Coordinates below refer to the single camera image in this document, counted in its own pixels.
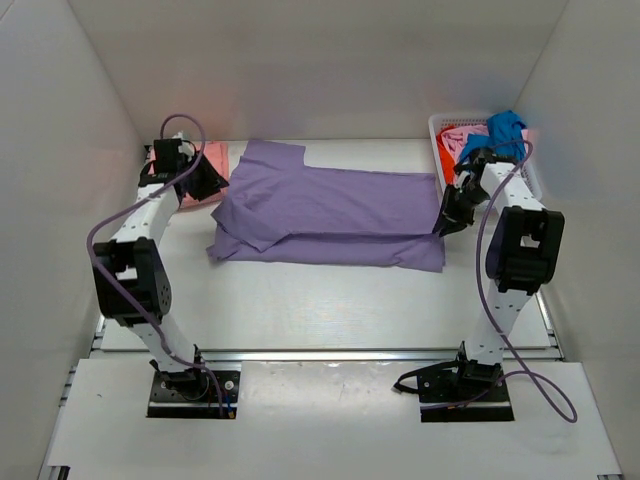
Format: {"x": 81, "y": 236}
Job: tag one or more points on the blue t shirt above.
{"x": 506, "y": 133}

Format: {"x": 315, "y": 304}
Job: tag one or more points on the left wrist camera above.
{"x": 187, "y": 145}

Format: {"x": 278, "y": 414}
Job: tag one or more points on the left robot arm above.
{"x": 132, "y": 285}

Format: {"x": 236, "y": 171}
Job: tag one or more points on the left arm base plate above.
{"x": 192, "y": 394}

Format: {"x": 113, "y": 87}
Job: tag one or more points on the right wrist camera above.
{"x": 465, "y": 182}

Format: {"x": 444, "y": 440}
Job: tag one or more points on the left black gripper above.
{"x": 212, "y": 182}

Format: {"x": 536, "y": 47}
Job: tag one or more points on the light pink t shirt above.
{"x": 452, "y": 139}

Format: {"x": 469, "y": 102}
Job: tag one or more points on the orange t shirt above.
{"x": 445, "y": 160}

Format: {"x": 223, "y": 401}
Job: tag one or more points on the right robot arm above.
{"x": 521, "y": 256}

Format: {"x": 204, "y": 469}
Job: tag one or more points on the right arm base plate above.
{"x": 444, "y": 398}

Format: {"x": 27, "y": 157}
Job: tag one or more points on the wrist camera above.
{"x": 465, "y": 182}
{"x": 187, "y": 145}

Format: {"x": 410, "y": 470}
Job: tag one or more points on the folded pink t shirt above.
{"x": 216, "y": 154}

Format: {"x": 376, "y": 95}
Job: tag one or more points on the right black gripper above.
{"x": 451, "y": 220}

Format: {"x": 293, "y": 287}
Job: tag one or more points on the purple t shirt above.
{"x": 278, "y": 209}

